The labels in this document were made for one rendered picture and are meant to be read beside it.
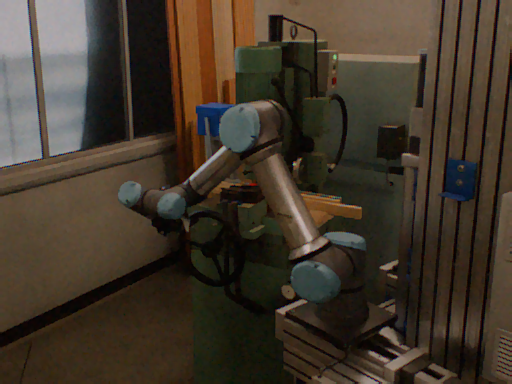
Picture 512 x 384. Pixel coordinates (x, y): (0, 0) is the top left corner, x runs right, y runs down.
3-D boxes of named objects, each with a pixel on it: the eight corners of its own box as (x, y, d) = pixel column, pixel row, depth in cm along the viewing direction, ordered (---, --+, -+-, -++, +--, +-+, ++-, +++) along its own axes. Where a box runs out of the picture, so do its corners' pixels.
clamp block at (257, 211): (215, 225, 228) (214, 201, 226) (234, 215, 240) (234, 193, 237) (249, 231, 221) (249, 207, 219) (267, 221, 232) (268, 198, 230)
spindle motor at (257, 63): (226, 130, 237) (225, 47, 228) (250, 123, 251) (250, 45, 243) (266, 134, 228) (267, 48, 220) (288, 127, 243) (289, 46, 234)
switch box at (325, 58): (314, 90, 253) (315, 51, 249) (324, 88, 262) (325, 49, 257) (328, 91, 250) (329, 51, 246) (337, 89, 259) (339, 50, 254)
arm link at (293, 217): (363, 279, 159) (271, 91, 161) (340, 301, 147) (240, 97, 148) (326, 292, 166) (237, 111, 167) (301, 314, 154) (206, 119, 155)
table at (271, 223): (166, 222, 240) (166, 207, 239) (210, 202, 266) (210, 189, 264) (307, 251, 211) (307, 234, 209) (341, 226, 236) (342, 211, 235)
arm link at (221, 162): (285, 86, 170) (182, 181, 197) (266, 90, 161) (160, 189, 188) (309, 120, 169) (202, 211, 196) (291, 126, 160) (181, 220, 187)
